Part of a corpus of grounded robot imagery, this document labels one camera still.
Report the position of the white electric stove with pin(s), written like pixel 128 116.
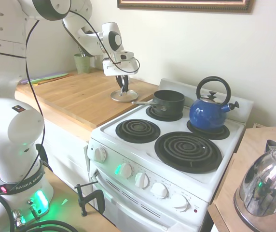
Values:
pixel 152 166

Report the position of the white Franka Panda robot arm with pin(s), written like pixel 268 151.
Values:
pixel 15 135

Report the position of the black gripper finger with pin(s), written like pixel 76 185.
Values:
pixel 127 83
pixel 120 82

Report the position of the black C-clamp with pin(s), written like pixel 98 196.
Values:
pixel 82 200

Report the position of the small black coil burner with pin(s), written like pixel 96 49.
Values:
pixel 167 117
pixel 138 130
pixel 222 134

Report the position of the orange knife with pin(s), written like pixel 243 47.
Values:
pixel 58 79

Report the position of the purple knife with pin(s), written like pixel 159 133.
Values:
pixel 24 82

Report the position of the pale green cup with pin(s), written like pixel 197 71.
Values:
pixel 82 64

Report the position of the green knife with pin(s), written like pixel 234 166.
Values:
pixel 51 77

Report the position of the white base cabinet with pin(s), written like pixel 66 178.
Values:
pixel 65 154

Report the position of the white drawer cabinet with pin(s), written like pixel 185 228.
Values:
pixel 3 24

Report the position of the white stove knob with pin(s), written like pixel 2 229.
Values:
pixel 180 202
pixel 125 170
pixel 159 190
pixel 142 180
pixel 100 153

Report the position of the steel pot lid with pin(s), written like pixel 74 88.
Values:
pixel 129 97

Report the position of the wooden butcher block board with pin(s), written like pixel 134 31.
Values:
pixel 80 96

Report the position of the shiny steel electric kettle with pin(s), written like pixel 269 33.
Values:
pixel 263 183

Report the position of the gold framed painting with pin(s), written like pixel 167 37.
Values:
pixel 176 6

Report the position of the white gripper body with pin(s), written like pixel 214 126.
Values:
pixel 118 68

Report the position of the blue stovetop kettle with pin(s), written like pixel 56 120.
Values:
pixel 208 116

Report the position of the large black coil burner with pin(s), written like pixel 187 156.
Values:
pixel 188 152

